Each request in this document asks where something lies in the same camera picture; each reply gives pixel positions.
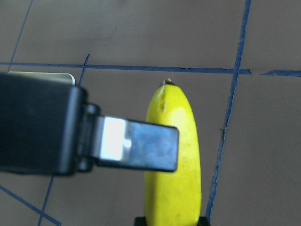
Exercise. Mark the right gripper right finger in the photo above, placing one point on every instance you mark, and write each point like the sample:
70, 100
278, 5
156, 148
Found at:
141, 221

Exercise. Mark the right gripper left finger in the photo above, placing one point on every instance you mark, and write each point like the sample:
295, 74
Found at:
107, 141

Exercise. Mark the pale green bear tray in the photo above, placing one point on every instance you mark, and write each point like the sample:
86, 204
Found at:
65, 78

